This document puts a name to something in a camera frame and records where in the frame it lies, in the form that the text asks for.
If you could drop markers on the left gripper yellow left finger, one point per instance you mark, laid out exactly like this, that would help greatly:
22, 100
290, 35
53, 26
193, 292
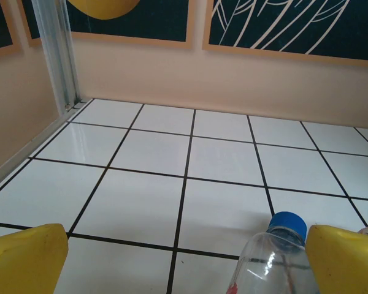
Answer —
21, 260

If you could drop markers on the clear bottle blue cap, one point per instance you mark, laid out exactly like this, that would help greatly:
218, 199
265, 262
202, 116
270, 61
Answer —
263, 263

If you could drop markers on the aluminium frame post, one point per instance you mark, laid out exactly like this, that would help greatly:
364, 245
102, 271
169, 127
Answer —
56, 46

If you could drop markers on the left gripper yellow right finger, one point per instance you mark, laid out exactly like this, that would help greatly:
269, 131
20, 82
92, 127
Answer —
346, 263

